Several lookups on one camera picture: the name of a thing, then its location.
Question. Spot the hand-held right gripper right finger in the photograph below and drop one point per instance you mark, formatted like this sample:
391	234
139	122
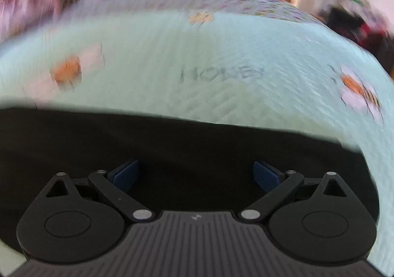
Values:
266	177

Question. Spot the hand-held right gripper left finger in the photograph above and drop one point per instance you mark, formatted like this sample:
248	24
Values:
126	177

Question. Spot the black shirt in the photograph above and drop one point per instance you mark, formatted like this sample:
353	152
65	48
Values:
184	141

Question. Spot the bee-print quilted bed cover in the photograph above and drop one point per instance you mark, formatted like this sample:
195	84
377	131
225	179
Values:
215	49

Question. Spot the red cloth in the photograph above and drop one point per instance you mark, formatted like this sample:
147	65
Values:
374	34

